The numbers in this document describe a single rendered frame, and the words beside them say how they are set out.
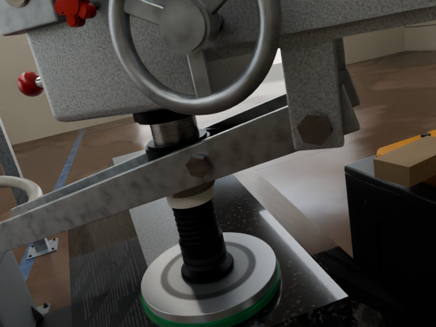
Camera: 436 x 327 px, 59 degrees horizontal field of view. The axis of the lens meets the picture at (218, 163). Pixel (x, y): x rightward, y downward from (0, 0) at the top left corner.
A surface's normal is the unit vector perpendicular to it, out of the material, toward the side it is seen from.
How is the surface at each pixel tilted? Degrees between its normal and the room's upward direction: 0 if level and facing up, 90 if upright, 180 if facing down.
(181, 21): 90
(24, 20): 90
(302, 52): 90
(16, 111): 90
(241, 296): 0
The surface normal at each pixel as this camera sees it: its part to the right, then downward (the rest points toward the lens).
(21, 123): 0.25, 0.26
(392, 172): -0.87, 0.31
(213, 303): -0.19, -0.93
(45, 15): -0.32, 0.36
